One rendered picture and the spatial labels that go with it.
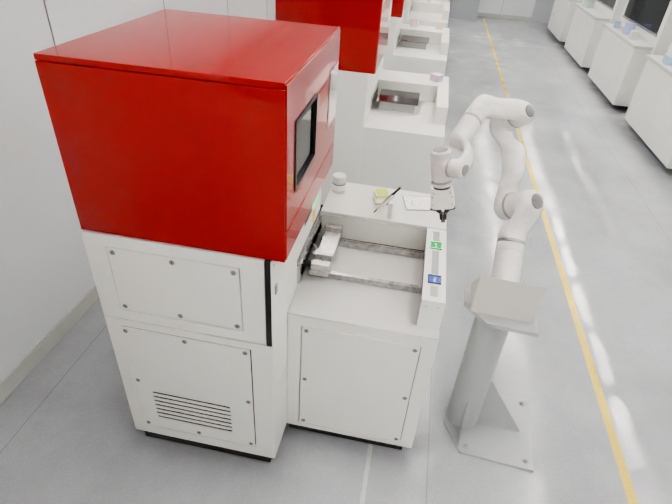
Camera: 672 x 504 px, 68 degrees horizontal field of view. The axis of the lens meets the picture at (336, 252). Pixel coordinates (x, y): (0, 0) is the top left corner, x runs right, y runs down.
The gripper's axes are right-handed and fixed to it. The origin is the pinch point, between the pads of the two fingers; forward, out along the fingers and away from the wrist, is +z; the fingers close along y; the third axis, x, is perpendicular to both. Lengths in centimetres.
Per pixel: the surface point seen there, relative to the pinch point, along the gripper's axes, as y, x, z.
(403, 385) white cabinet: -18, -46, 57
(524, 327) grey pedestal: 32, -30, 37
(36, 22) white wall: -191, 35, -96
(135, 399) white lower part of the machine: -138, -66, 52
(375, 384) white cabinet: -30, -46, 58
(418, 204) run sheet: -13.2, 35.4, 12.2
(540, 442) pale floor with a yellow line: 46, -21, 124
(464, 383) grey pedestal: 8, -22, 82
